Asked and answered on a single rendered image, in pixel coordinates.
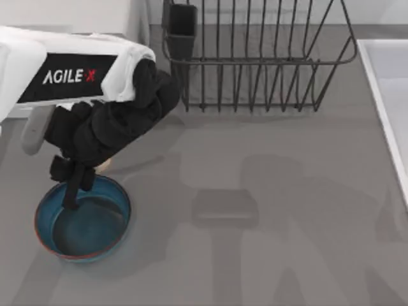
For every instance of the pale grey rounded box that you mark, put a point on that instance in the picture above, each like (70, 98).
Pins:
(35, 130)

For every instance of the blue bowl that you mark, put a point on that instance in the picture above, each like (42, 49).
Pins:
(86, 229)

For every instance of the black utensil holder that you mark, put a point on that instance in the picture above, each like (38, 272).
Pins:
(181, 32)

